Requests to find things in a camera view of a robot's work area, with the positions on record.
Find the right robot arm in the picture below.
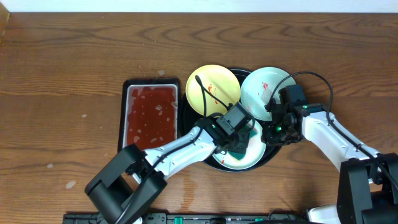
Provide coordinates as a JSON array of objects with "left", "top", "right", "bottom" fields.
[{"left": 263, "top": 101, "right": 397, "bottom": 223}]

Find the black round serving tray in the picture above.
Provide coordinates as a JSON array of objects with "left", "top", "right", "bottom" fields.
[{"left": 178, "top": 67, "right": 284, "bottom": 173}]

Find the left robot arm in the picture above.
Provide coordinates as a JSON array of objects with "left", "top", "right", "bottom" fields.
[{"left": 85, "top": 116, "right": 249, "bottom": 223}]

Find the light blue plate front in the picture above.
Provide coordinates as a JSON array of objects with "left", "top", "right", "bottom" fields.
[{"left": 213, "top": 121, "right": 266, "bottom": 170}]

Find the light blue plate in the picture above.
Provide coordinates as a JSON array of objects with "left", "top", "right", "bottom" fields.
[
  {"left": 213, "top": 121, "right": 266, "bottom": 170},
  {"left": 241, "top": 67, "right": 290, "bottom": 121}
]

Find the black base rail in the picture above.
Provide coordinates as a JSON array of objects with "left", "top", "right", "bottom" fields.
[{"left": 62, "top": 213, "right": 309, "bottom": 224}]

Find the black rectangular water tray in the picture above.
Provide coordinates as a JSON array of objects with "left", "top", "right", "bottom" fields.
[{"left": 118, "top": 78, "right": 180, "bottom": 151}]

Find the light blue plate upper right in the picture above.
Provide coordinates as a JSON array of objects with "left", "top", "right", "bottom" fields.
[{"left": 241, "top": 67, "right": 290, "bottom": 121}]

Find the green scrubbing sponge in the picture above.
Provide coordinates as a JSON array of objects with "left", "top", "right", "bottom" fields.
[{"left": 228, "top": 124, "right": 257, "bottom": 161}]

